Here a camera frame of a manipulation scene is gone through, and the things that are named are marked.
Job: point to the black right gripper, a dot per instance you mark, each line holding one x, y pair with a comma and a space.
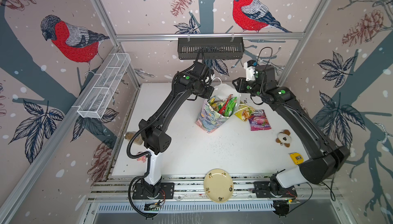
241, 82

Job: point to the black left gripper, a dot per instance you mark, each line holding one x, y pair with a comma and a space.
208, 95

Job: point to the red snack bag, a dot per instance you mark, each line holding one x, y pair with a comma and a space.
223, 108

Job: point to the patterned paper gift bag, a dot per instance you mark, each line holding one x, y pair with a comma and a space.
210, 120

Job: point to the yellow snack bag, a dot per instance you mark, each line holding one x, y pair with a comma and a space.
244, 112

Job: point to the purple candy snack bag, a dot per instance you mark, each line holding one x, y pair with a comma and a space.
258, 121

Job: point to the green Fox's candy bag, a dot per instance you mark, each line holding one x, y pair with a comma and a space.
216, 103

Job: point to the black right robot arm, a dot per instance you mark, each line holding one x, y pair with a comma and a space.
325, 156

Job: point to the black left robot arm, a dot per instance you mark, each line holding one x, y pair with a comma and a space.
187, 85

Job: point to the bright green snack bag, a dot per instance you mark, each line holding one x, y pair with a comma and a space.
230, 107

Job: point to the brown white plush toy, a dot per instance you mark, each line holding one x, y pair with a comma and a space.
284, 138

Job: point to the yellow tape measure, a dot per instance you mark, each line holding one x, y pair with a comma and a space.
297, 158

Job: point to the cream ceramic plate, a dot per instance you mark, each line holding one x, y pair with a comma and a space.
218, 186

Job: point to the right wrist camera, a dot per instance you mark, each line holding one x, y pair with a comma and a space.
249, 66

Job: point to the black hanging wall basket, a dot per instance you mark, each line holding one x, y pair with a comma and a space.
222, 48

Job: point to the horizontal aluminium frame bar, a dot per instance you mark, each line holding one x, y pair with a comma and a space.
245, 36

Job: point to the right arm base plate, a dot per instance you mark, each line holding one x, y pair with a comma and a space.
273, 190

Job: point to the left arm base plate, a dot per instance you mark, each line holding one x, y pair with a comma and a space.
143, 191

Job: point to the white wire mesh shelf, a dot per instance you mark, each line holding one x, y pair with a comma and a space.
99, 97

